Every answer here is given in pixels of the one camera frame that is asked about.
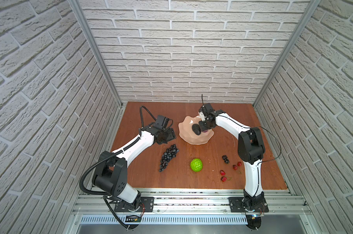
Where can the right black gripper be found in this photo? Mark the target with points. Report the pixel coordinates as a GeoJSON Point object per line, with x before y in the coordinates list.
{"type": "Point", "coordinates": [202, 126]}

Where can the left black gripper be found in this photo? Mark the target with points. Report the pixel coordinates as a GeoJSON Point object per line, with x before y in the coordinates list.
{"type": "Point", "coordinates": [172, 135]}

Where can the dark fake avocado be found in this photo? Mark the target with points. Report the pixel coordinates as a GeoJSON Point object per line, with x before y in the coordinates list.
{"type": "Point", "coordinates": [196, 129]}

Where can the dark grape bunch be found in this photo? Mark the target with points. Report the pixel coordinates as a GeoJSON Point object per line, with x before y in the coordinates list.
{"type": "Point", "coordinates": [167, 156]}

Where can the pink wavy fruit bowl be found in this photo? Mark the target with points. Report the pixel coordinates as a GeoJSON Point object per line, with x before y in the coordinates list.
{"type": "Point", "coordinates": [190, 132]}

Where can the small dark berry cluster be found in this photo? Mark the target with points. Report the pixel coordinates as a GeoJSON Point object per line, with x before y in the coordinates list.
{"type": "Point", "coordinates": [225, 158]}

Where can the green bumpy fake fruit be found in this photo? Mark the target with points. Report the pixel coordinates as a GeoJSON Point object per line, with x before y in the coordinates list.
{"type": "Point", "coordinates": [196, 165]}

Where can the red cherry pair front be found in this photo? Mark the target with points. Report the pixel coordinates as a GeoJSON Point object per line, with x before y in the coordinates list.
{"type": "Point", "coordinates": [224, 176]}

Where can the red cherry pair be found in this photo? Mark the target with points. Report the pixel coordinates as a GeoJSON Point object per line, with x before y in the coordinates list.
{"type": "Point", "coordinates": [224, 176]}
{"type": "Point", "coordinates": [237, 167]}

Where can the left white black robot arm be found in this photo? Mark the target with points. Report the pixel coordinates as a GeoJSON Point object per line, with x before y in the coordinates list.
{"type": "Point", "coordinates": [110, 175]}

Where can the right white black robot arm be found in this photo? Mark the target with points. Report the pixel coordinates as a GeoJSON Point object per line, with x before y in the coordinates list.
{"type": "Point", "coordinates": [251, 150]}

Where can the red cherry pair right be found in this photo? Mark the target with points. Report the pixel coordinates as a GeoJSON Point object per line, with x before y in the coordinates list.
{"type": "Point", "coordinates": [237, 167]}

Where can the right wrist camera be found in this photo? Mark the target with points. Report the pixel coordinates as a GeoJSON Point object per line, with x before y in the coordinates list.
{"type": "Point", "coordinates": [205, 111]}

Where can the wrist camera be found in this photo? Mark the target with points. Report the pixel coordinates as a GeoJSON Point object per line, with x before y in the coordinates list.
{"type": "Point", "coordinates": [205, 111]}
{"type": "Point", "coordinates": [163, 122]}

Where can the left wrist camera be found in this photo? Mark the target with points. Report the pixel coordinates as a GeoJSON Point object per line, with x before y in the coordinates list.
{"type": "Point", "coordinates": [163, 122]}

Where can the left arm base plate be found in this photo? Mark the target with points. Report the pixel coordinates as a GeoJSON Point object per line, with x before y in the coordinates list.
{"type": "Point", "coordinates": [141, 204]}

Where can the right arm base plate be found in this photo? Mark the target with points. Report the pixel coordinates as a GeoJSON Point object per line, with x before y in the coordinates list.
{"type": "Point", "coordinates": [248, 205]}

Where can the aluminium rail frame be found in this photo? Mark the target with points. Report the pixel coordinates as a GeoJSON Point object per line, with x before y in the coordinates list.
{"type": "Point", "coordinates": [221, 201]}

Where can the left corner metal post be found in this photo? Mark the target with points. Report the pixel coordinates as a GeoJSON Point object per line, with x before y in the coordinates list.
{"type": "Point", "coordinates": [78, 11]}

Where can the corner metal post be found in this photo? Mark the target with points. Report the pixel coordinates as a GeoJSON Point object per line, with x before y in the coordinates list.
{"type": "Point", "coordinates": [309, 11]}
{"type": "Point", "coordinates": [78, 11]}

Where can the right corner metal post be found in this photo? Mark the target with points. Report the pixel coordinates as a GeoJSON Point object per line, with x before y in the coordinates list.
{"type": "Point", "coordinates": [309, 11]}

